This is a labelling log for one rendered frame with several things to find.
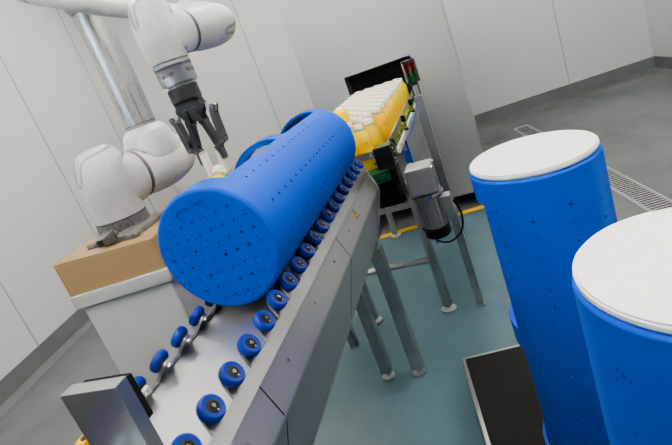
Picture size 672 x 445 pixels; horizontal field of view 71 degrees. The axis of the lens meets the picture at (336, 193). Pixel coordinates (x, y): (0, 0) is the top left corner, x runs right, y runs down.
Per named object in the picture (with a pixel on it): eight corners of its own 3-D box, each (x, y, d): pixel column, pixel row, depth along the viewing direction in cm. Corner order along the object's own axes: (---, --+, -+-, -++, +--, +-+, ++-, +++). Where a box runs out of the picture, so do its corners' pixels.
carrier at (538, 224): (642, 405, 140) (540, 413, 149) (584, 124, 117) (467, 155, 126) (684, 494, 114) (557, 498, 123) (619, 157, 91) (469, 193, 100)
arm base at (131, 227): (77, 256, 138) (68, 239, 137) (120, 226, 159) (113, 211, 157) (130, 243, 134) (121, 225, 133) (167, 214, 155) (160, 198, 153)
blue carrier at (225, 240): (200, 322, 109) (131, 217, 103) (305, 191, 189) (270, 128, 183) (304, 284, 99) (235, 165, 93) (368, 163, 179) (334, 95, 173)
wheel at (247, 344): (231, 349, 84) (236, 342, 83) (241, 334, 88) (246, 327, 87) (252, 363, 84) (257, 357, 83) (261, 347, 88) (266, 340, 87)
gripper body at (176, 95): (158, 93, 113) (175, 129, 115) (187, 81, 110) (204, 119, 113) (175, 88, 120) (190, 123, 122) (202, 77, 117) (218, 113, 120)
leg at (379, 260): (412, 378, 206) (367, 252, 190) (413, 369, 212) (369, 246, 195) (425, 376, 205) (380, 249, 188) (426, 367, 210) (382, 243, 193)
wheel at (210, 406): (188, 415, 70) (194, 407, 69) (203, 393, 74) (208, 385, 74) (214, 432, 70) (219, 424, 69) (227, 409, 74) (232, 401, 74)
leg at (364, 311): (382, 382, 211) (334, 259, 194) (384, 373, 216) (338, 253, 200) (394, 380, 209) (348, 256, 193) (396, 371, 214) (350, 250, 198)
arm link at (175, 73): (176, 57, 108) (187, 83, 109) (195, 54, 116) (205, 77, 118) (144, 71, 111) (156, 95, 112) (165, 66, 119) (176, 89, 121)
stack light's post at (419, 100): (476, 306, 239) (413, 97, 210) (476, 302, 243) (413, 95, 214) (484, 305, 238) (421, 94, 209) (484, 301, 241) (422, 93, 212)
